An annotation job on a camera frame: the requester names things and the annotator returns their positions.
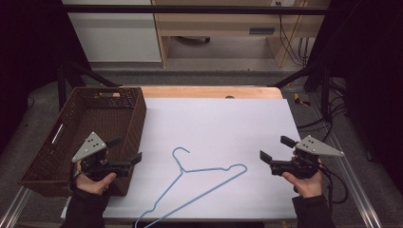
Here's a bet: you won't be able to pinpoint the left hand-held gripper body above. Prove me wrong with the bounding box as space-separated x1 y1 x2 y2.
71 131 134 181

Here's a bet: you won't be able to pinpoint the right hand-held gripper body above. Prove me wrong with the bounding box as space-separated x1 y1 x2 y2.
269 135 346 181

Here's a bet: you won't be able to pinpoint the person's left hand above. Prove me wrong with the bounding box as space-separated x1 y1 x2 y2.
74 161 118 196

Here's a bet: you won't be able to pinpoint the person's right hand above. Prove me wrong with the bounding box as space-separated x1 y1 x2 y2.
281 172 324 200

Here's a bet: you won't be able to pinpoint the brown wicker basket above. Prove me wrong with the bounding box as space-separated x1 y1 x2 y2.
17 86 147 198

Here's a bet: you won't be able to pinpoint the yellow and black tool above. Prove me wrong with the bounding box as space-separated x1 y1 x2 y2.
293 92 312 107

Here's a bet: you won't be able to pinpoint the white table mat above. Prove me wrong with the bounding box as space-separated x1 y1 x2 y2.
61 97 300 220

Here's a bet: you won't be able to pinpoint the black metal stand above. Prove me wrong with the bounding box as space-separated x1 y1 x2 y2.
56 60 123 111
273 58 335 123

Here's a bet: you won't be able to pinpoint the wooden table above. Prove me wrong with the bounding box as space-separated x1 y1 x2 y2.
122 85 283 100

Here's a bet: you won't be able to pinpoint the white cabinet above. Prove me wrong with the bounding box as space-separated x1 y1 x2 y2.
61 0 163 63

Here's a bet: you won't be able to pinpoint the grey desk label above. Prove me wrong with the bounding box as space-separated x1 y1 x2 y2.
248 27 276 35

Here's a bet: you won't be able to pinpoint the black object under desk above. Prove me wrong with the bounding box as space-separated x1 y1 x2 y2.
175 35 212 45

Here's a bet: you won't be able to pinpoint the light wooden desk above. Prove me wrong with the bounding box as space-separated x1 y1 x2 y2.
151 0 331 68

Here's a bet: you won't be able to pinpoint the black floor cables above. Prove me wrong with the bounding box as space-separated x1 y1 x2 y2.
297 79 348 143

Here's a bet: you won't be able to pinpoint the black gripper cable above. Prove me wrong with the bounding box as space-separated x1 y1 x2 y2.
317 161 350 206

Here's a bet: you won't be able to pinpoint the blue wire clothes hanger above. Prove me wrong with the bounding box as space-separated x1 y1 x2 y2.
134 146 248 228

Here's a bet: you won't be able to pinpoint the aluminium rail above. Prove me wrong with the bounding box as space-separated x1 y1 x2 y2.
0 185 33 228
327 131 383 228

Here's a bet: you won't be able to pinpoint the black hanging cables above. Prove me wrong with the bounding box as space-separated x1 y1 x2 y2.
275 1 316 67

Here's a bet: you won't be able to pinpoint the yellow cable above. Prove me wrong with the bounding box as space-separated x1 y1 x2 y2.
278 0 310 68

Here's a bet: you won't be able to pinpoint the black horizontal frame bar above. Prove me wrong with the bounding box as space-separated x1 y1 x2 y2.
61 4 331 16

